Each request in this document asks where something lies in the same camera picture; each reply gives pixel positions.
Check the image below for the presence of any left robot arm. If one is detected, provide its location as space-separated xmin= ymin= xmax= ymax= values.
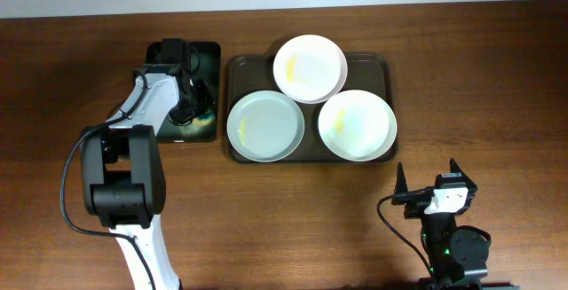
xmin=76 ymin=38 xmax=221 ymax=289

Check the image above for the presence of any black water tray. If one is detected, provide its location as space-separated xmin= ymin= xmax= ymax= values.
xmin=145 ymin=39 xmax=221 ymax=143

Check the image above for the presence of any green yellow sponge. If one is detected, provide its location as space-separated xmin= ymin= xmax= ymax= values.
xmin=192 ymin=111 xmax=216 ymax=127

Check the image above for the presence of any grey plate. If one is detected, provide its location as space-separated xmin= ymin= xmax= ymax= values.
xmin=226 ymin=90 xmax=305 ymax=162

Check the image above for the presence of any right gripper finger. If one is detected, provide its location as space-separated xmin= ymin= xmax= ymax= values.
xmin=394 ymin=162 xmax=408 ymax=194
xmin=449 ymin=158 xmax=472 ymax=184

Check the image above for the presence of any pale green plate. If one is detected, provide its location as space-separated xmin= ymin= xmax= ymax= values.
xmin=317 ymin=90 xmax=398 ymax=162

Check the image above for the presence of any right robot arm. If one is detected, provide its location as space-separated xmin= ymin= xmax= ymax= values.
xmin=391 ymin=160 xmax=491 ymax=289

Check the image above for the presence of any pink white plate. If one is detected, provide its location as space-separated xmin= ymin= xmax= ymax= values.
xmin=272 ymin=35 xmax=348 ymax=104

